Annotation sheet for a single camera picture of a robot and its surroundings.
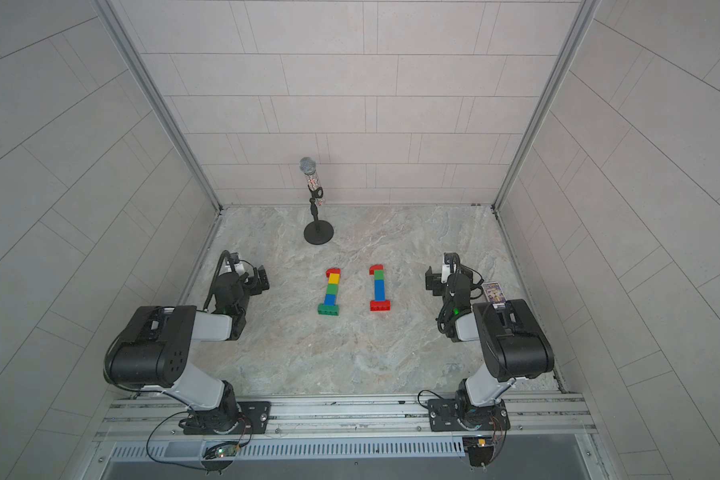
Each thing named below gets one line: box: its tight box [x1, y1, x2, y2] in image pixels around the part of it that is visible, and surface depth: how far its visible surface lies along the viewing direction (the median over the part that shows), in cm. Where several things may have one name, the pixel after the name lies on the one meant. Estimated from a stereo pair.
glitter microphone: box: [299, 156, 321, 191], surface depth 88 cm
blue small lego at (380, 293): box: [373, 286, 387, 302], surface depth 93 cm
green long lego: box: [317, 304, 339, 316], surface depth 90 cm
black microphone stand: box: [303, 185, 335, 245], surface depth 108 cm
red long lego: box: [370, 300, 391, 311], surface depth 91 cm
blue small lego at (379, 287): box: [373, 279, 385, 295], surface depth 95 cm
